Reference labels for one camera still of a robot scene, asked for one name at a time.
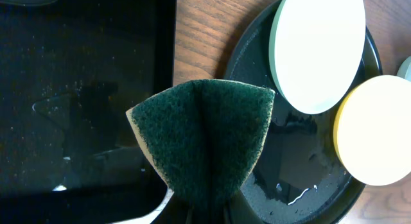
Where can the yellow green sponge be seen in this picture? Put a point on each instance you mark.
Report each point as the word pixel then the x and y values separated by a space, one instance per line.
pixel 204 137

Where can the mint plate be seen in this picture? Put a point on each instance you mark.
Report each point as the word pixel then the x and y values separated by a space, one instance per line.
pixel 405 69
pixel 315 48

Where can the yellow plate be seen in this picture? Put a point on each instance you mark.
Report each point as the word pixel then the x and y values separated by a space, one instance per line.
pixel 371 132

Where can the black round tray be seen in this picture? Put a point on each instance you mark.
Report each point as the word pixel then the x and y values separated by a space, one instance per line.
pixel 298 177

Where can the black rectangular tray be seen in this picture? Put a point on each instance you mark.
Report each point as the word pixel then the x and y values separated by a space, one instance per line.
pixel 70 70

